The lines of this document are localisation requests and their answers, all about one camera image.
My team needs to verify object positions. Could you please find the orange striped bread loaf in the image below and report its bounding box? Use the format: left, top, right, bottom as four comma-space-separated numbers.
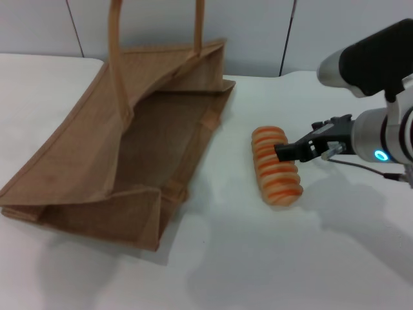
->
250, 125, 305, 207

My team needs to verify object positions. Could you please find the brown jute handbag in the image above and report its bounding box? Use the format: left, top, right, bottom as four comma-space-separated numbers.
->
0, 0, 237, 253

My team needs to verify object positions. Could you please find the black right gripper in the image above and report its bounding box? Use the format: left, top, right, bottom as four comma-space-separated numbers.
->
274, 114, 356, 164

